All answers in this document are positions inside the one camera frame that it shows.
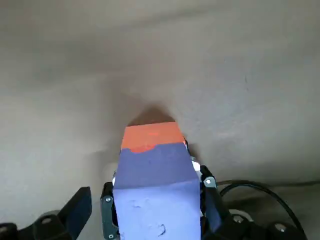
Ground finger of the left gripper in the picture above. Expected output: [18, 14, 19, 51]
[199, 164, 217, 193]
[101, 182, 119, 240]

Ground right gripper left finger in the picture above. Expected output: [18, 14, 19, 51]
[0, 186, 93, 240]

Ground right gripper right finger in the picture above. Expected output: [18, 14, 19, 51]
[202, 188, 308, 240]

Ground purple foam block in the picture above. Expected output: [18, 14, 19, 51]
[111, 141, 202, 240]

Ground orange foam block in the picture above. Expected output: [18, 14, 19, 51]
[119, 121, 187, 154]

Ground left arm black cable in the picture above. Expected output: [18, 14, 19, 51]
[219, 179, 303, 231]

